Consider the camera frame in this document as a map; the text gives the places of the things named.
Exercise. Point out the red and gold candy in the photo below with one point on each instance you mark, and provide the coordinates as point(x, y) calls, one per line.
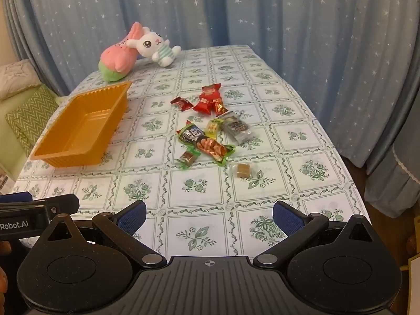
point(219, 107)

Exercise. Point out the blue star curtain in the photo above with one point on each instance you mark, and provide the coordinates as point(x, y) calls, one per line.
point(262, 13)

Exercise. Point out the orange plastic tray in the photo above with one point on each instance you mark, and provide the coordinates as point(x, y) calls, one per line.
point(78, 128)

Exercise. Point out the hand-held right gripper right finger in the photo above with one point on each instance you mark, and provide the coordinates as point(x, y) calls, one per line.
point(287, 218)

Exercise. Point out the pink and green plush toy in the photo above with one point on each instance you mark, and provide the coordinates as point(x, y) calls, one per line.
point(115, 60)

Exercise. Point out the person's left hand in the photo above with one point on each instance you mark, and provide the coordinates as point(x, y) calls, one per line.
point(2, 280)

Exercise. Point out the yellow green candy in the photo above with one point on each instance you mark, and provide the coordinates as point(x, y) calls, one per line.
point(212, 128)

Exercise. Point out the white quilted cushion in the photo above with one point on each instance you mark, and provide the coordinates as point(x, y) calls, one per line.
point(14, 77)

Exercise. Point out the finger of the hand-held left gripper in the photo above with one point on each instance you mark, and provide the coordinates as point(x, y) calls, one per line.
point(14, 197)
point(62, 203)

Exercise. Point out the white bunny plush toy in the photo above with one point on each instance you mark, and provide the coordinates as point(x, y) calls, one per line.
point(154, 47)

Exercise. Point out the plain red snack packet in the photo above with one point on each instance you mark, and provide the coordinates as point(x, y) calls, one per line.
point(204, 105)

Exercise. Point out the light green sofa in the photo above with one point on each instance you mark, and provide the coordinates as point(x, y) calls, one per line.
point(11, 144)

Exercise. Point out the small dark red candy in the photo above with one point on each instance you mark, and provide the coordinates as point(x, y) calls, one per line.
point(182, 102)

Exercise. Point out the green zigzag cushion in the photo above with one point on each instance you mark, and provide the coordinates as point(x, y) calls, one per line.
point(31, 113)

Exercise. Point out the red snack packet with label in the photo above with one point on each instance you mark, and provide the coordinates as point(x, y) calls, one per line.
point(211, 92)

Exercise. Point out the grey clear snack packet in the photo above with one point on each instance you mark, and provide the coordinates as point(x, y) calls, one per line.
point(237, 128)

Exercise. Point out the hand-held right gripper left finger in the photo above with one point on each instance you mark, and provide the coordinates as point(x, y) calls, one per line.
point(133, 218)

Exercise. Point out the clear wrapped brown cube candy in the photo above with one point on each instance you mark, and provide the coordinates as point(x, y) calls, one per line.
point(243, 170)

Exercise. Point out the green and dark snack packet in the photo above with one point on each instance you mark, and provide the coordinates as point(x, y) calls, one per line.
point(191, 133)

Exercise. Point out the brown and green candy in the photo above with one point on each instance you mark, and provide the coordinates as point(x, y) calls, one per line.
point(188, 158)

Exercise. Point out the green floral tablecloth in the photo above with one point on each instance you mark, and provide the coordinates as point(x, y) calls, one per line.
point(197, 190)

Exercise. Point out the orange and green snack packet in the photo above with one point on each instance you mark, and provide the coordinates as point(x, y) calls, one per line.
point(213, 147)

